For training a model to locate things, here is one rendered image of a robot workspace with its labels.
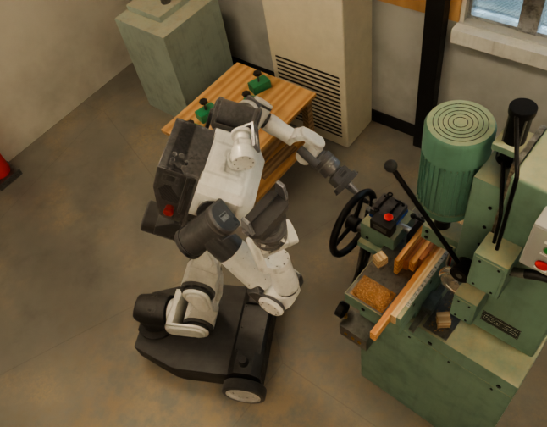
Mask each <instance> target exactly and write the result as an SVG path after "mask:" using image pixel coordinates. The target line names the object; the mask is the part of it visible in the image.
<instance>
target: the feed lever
mask: <svg viewBox="0 0 547 427"><path fill-rule="evenodd" d="M397 167H398V165H397V162H396V161H395V160H394V159H389V160H387V161H386V162H385V163H384V168H385V170H386V171H387V172H390V173H393V175H394V176H395V178H396V179H397V180H398V181H399V183H400V184H401V186H402V187H403V189H404V190H405V192H406V193H407V195H408V196H409V198H411V200H412V201H413V203H414V204H415V206H416V207H417V209H418V210H419V212H420V213H421V215H422V216H423V217H424V218H425V220H426V221H427V223H428V225H429V226H430V227H431V229H432V230H433V232H434V234H435V235H436V236H437V237H438V238H439V240H440V242H441V243H442V245H443V246H444V247H445V249H446V251H447V252H448V253H449V254H450V256H451V257H452V259H453V260H454V262H455V263H454V264H453V265H452V267H451V268H450V274H451V276H452V277H453V278H454V279H455V280H457V281H459V282H461V283H467V277H468V273H469V270H470V267H471V264H472V260H471V259H470V258H466V257H459V258H458V257H457V256H456V254H455V253H454V251H453V250H452V249H451V247H450V245H449V244H448V242H447V241H446V240H445V238H444V237H443V236H442V234H441V233H440V231H439V230H438V228H437V227H436V225H435V224H434V222H433V221H432V220H431V218H430V217H429V216H428V214H427V212H426V211H425V210H424V208H423V206H422V205H421V203H420V202H419V201H418V200H417V198H416V197H415V195H414V194H413V192H412V191H411V189H410V188H409V186H408V185H407V183H406V182H405V181H404V180H403V178H402V177H401V175H400V173H399V172H398V171H397Z"/></svg>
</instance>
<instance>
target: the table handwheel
mask: <svg viewBox="0 0 547 427"><path fill-rule="evenodd" d="M366 196H369V201H370V202H369V206H371V207H372V201H373V199H375V198H376V199H377V196H376V193H375V192H374V190H372V189H368V188H367V189H363V190H361V191H359V192H358V193H357V194H355V195H354V196H353V197H352V198H351V199H350V200H349V202H348V203H347V204H346V205H345V206H344V208H343V209H342V211H341V212H340V215H339V216H338V218H337V220H336V221H335V224H334V227H333V229H332V232H331V236H330V240H329V250H330V252H331V254H332V255H333V256H334V257H337V258H341V257H344V256H345V255H347V254H348V253H349V252H351V251H352V250H353V249H354V248H355V247H356V246H357V241H358V240H359V239H360V238H361V222H362V219H361V218H359V217H358V216H359V213H360V210H361V207H362V203H363V200H364V197H366ZM357 203H358V204H357ZM356 204H357V207H356V212H355V213H354V214H351V215H349V216H348V214H349V213H350V211H351V210H352V209H353V208H354V207H355V205H356ZM347 216H348V217H347ZM346 218H347V219H346ZM345 219H346V220H345ZM344 222H345V228H346V229H345V231H344V232H343V233H342V234H341V235H340V237H339V233H340V230H341V227H342V225H343V224H344ZM350 231H352V232H354V233H356V232H357V234H356V236H355V237H354V238H353V240H352V241H351V242H350V243H349V244H348V245H347V246H346V247H344V248H343V249H341V250H338V249H337V246H338V245H339V244H340V242H341V241H342V240H343V239H344V237H345V236H346V235H347V234H348V233H349V232H350ZM338 237H339V238H338Z"/></svg>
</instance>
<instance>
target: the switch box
mask: <svg viewBox="0 0 547 427"><path fill-rule="evenodd" d="M545 241H547V206H546V207H545V208H544V210H543V211H542V213H541V214H540V215H539V217H538V218H537V220H536V221H535V223H534V225H533V228H532V230H531V232H530V235H529V237H528V240H527V243H526V245H525V247H524V249H523V252H522V256H521V257H520V260H519V262H520V263H523V264H525V265H527V266H528V267H530V268H532V269H535V270H537V271H538V272H540V273H542V274H544V275H547V273H545V272H543V271H541V270H539V269H536V268H534V265H535V262H536V261H538V260H540V261H544V262H546V263H547V257H546V256H544V255H542V254H540V252H544V251H543V249H544V247H547V244H545V243H544V242H545ZM546 271H547V270H546Z"/></svg>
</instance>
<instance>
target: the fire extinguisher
mask: <svg viewBox="0 0 547 427"><path fill-rule="evenodd" d="M22 174H23V173H22V172H21V170H20V169H19V168H17V167H16V166H14V165H13V164H11V163H10V162H9V161H7V160H5V159H4V157H3V156H2V155H1V153H0V191H2V190H4V189H5V188H6V187H7V186H9V185H10V184H11V183H12V182H13V181H15V180H16V179H17V178H18V177H20V176H21V175H22Z"/></svg>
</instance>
